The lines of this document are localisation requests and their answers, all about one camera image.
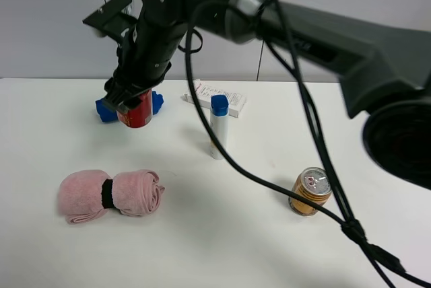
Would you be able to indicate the red soda can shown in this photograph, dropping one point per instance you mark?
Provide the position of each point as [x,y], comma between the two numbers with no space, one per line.
[139,116]

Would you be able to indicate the white tube with blue cap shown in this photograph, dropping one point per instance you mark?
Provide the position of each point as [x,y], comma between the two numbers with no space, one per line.
[219,118]

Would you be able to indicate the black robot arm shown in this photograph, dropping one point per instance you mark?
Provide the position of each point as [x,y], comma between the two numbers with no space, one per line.
[383,71]

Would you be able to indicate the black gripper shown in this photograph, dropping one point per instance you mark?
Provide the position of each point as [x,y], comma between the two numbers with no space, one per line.
[145,56]

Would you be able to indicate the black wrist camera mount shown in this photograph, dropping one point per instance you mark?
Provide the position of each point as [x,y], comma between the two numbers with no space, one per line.
[110,20]

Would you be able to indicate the blue crumpled object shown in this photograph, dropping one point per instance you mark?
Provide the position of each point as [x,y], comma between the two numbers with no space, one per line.
[107,116]

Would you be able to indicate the yellow energy drink can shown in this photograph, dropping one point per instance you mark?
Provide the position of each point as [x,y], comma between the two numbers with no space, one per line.
[312,183]

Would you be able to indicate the rolled pink towel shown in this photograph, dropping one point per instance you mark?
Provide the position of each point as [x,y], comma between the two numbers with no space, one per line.
[88,194]

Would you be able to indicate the white cardboard box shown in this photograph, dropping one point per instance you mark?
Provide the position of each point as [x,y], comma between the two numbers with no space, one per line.
[205,90]

